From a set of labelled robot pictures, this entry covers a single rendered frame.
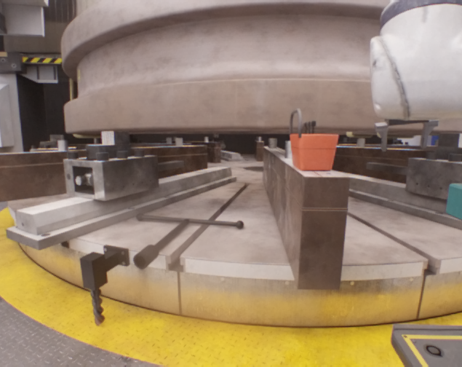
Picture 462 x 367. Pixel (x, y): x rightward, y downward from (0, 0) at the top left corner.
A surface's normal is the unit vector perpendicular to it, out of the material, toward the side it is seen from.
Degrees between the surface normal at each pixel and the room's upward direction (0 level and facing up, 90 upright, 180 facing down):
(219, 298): 90
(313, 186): 90
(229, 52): 90
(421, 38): 80
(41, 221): 71
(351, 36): 90
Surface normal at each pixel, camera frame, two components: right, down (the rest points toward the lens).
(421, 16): -0.65, -0.06
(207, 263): -0.19, 0.17
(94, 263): 0.94, 0.06
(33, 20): 0.32, 0.17
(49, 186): 0.66, 0.13
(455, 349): 0.00, -0.98
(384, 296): 0.06, 0.18
